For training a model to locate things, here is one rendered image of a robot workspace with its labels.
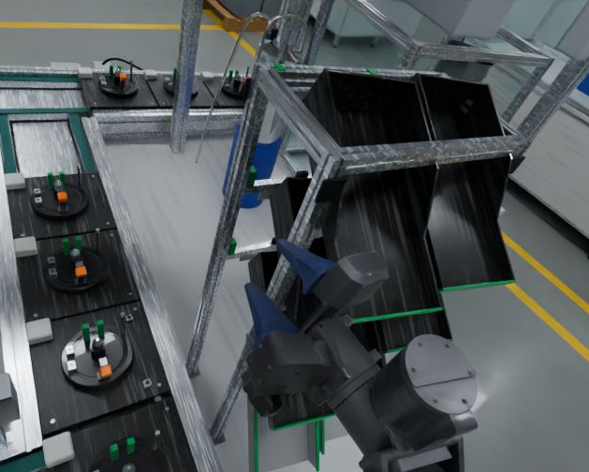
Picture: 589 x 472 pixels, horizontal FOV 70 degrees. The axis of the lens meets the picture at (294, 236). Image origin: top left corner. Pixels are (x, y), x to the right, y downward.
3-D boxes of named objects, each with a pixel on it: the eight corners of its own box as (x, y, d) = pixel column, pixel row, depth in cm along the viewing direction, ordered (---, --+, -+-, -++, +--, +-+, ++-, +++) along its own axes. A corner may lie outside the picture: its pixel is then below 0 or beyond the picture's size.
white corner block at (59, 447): (76, 461, 78) (74, 453, 75) (48, 472, 76) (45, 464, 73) (71, 436, 81) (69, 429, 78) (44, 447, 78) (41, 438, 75)
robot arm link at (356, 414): (404, 457, 40) (461, 425, 33) (364, 495, 37) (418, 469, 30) (358, 393, 43) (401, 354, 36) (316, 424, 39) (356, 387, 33)
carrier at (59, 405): (170, 393, 91) (175, 367, 83) (43, 439, 79) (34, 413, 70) (140, 304, 104) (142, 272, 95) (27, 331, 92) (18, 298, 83)
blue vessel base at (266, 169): (270, 206, 156) (290, 146, 138) (231, 212, 149) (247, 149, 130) (253, 179, 165) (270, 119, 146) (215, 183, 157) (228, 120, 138)
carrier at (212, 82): (269, 110, 187) (276, 83, 179) (218, 110, 175) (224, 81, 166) (247, 81, 200) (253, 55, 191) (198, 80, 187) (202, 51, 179)
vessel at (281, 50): (287, 145, 138) (325, 28, 112) (248, 147, 131) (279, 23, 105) (269, 121, 145) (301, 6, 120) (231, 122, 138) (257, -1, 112)
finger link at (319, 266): (358, 264, 40) (321, 273, 36) (337, 288, 42) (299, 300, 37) (315, 213, 43) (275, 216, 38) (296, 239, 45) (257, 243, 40)
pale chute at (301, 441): (309, 459, 87) (319, 471, 82) (248, 476, 81) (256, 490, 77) (307, 324, 85) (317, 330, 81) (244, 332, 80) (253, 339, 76)
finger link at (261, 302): (303, 326, 45) (264, 342, 41) (286, 346, 47) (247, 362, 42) (267, 277, 48) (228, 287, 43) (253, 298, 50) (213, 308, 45)
